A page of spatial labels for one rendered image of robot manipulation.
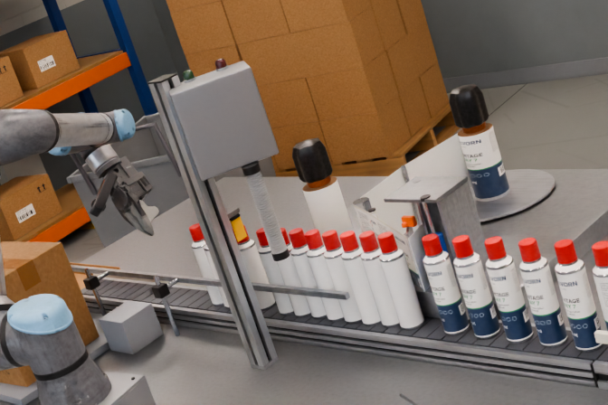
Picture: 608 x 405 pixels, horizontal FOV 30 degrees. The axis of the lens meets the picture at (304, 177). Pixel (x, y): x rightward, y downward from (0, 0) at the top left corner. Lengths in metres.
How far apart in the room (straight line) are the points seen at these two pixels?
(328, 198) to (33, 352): 0.82
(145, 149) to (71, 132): 3.00
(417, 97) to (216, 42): 1.15
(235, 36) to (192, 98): 3.93
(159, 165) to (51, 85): 2.24
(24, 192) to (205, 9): 1.55
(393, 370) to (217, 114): 0.62
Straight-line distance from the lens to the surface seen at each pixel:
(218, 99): 2.27
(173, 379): 2.61
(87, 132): 2.63
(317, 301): 2.49
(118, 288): 3.14
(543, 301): 2.09
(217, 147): 2.29
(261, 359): 2.48
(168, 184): 4.79
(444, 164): 2.82
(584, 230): 2.58
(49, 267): 2.85
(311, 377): 2.39
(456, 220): 2.26
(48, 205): 6.92
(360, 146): 6.03
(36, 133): 2.45
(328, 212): 2.75
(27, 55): 6.92
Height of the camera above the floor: 1.89
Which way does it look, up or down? 17 degrees down
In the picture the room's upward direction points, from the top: 18 degrees counter-clockwise
